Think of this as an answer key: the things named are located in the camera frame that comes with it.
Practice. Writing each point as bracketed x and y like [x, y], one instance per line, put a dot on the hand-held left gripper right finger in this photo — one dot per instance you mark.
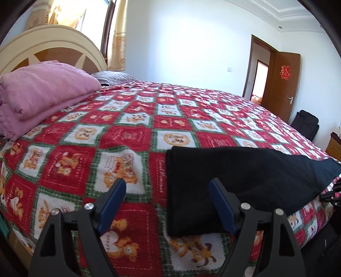
[221, 205]

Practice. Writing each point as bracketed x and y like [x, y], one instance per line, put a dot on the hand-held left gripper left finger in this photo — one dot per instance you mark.
[112, 205]

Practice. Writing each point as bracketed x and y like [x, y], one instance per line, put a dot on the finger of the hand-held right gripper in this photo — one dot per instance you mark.
[334, 195]

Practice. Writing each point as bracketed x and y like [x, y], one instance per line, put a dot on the black pants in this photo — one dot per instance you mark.
[202, 170]

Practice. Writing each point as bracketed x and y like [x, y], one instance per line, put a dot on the wooden nightstand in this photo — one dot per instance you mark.
[334, 147]

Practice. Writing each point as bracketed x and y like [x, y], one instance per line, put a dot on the red checked printed blanket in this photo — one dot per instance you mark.
[133, 138]

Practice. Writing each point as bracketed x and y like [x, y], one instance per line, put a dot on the black bag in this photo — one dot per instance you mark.
[305, 123]

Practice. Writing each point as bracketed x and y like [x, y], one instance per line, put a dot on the brown wooden door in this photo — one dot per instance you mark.
[282, 90]

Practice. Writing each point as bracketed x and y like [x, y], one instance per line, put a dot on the grey striped pillow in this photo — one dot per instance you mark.
[112, 77]

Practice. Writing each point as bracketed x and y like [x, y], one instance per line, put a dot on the red paper door decoration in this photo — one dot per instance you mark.
[285, 72]

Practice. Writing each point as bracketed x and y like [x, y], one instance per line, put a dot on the pink folded quilt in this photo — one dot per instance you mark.
[40, 88]

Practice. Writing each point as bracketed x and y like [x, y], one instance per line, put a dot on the yellow lace curtain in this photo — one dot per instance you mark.
[117, 42]
[37, 16]

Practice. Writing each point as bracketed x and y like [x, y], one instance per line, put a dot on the cream wooden headboard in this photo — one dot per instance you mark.
[53, 40]

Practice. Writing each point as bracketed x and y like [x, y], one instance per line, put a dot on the brown framed window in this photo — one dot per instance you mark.
[96, 21]

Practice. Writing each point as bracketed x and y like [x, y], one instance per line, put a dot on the wooden bed frame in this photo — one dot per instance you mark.
[18, 246]

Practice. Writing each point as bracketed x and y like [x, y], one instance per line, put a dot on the brown door frame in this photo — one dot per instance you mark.
[249, 66]

